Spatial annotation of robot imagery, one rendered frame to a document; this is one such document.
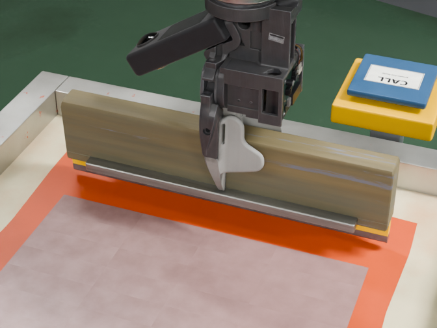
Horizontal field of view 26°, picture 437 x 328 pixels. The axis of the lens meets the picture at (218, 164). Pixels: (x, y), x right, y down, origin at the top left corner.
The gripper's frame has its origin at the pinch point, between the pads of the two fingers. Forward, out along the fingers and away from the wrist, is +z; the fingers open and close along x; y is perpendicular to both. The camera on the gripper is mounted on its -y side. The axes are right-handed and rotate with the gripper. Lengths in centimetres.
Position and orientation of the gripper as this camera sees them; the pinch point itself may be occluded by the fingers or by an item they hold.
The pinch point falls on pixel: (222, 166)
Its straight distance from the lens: 98.1
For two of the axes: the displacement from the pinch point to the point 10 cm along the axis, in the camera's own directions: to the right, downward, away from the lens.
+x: 3.5, -5.5, 7.6
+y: 9.4, 2.0, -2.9
